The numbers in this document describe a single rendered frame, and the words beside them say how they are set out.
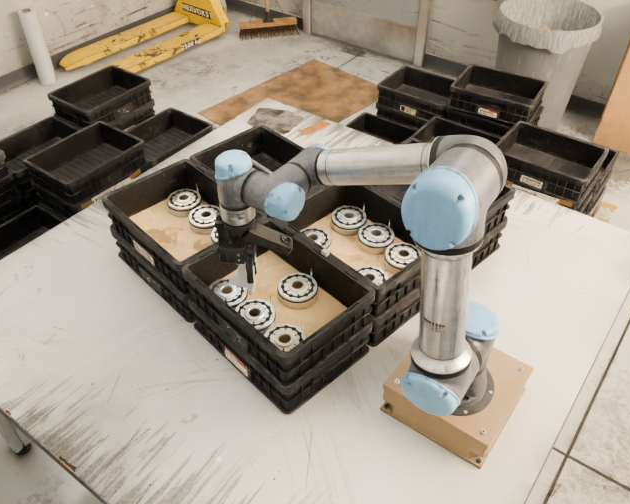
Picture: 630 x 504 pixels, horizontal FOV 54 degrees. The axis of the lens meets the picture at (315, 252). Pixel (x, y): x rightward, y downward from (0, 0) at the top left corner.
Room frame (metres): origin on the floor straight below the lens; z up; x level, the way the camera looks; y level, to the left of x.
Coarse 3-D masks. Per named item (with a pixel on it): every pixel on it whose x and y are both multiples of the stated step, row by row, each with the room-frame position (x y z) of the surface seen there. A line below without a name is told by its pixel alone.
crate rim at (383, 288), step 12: (312, 192) 1.42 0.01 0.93; (372, 192) 1.42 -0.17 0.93; (396, 204) 1.37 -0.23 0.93; (288, 228) 1.26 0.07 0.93; (312, 240) 1.21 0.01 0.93; (408, 264) 1.12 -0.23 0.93; (420, 264) 1.13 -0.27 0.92; (360, 276) 1.07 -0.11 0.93; (396, 276) 1.07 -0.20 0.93; (384, 288) 1.04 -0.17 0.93
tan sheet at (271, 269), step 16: (272, 256) 1.26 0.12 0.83; (272, 272) 1.19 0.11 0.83; (288, 272) 1.19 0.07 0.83; (256, 288) 1.13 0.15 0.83; (272, 288) 1.13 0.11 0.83; (320, 288) 1.13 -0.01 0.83; (272, 304) 1.07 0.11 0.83; (320, 304) 1.07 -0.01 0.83; (336, 304) 1.07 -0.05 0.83; (288, 320) 1.02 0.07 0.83; (304, 320) 1.02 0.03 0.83; (320, 320) 1.02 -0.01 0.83
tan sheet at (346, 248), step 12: (324, 228) 1.38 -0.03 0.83; (336, 240) 1.32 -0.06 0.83; (348, 240) 1.32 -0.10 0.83; (396, 240) 1.32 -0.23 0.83; (336, 252) 1.27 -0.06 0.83; (348, 252) 1.27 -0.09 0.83; (360, 252) 1.27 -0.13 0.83; (348, 264) 1.22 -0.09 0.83; (360, 264) 1.22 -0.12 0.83; (372, 264) 1.22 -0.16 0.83
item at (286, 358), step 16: (304, 240) 1.21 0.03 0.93; (208, 256) 1.15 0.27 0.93; (320, 256) 1.15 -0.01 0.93; (208, 288) 1.03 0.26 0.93; (368, 288) 1.03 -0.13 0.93; (224, 304) 0.98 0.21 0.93; (368, 304) 1.00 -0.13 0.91; (240, 320) 0.93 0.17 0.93; (336, 320) 0.93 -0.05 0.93; (256, 336) 0.88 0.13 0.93; (320, 336) 0.89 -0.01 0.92; (272, 352) 0.84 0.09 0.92; (288, 352) 0.84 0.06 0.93; (304, 352) 0.86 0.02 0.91
